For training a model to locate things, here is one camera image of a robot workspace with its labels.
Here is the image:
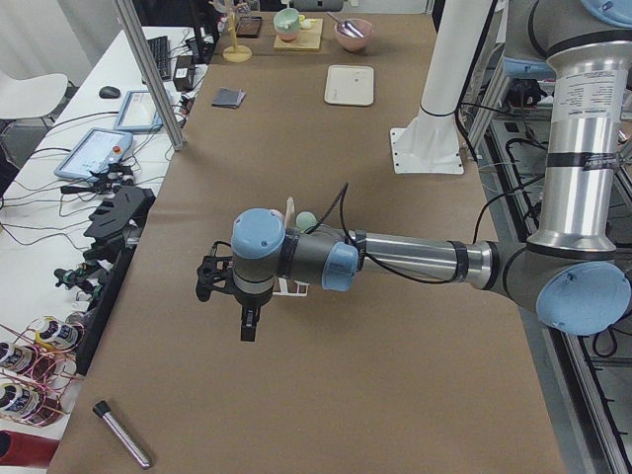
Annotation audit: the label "black gripper mount stand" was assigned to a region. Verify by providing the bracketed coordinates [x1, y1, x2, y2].
[75, 186, 156, 375]

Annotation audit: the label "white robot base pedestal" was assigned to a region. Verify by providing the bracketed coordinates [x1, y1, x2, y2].
[390, 0, 496, 175]

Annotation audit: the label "green cup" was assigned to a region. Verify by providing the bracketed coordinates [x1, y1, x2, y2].
[295, 211, 318, 233]

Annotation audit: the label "blue teach pendant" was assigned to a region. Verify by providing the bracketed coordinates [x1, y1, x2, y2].
[114, 90, 163, 133]
[54, 127, 133, 181]

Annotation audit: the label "white chair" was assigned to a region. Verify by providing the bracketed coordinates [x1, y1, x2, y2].
[1, 70, 68, 129]

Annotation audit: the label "cream rabbit tray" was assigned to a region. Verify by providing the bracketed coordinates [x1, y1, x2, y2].
[324, 65, 374, 107]

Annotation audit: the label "metal ice scoop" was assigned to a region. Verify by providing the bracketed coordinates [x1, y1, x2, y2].
[327, 11, 364, 39]

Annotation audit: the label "grey folded cloth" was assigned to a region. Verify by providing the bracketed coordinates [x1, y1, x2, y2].
[211, 88, 246, 109]

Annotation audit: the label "silver cylinder black cap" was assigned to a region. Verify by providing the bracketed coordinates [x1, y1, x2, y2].
[93, 400, 153, 470]

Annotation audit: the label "aluminium frame post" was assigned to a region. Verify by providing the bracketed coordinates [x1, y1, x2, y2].
[114, 0, 185, 152]

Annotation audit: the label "white wire cup rack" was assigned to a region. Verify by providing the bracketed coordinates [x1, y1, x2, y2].
[273, 196, 311, 298]

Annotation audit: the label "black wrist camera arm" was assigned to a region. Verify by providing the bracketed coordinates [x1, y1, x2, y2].
[196, 240, 235, 302]

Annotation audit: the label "blue teach pendant far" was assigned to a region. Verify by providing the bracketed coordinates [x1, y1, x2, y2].
[114, 90, 163, 133]

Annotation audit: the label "black computer mouse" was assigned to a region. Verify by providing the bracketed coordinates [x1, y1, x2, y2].
[99, 86, 121, 100]

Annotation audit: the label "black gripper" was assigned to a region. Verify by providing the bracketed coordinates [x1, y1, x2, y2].
[234, 285, 274, 342]

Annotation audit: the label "blue teach pendant near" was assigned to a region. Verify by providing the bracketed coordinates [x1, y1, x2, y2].
[54, 127, 133, 181]

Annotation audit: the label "stacked green bowls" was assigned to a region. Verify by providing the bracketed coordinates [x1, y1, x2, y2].
[273, 8, 300, 41]

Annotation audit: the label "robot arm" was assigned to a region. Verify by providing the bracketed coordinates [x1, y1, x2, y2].
[226, 1, 631, 342]

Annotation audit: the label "wooden cutting board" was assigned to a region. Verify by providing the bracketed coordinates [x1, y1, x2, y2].
[274, 19, 323, 52]

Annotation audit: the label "black keyboard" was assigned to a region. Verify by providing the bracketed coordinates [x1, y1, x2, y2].
[147, 36, 172, 81]

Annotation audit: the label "wooden mug tree stand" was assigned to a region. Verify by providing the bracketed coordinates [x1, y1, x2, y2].
[209, 0, 252, 63]

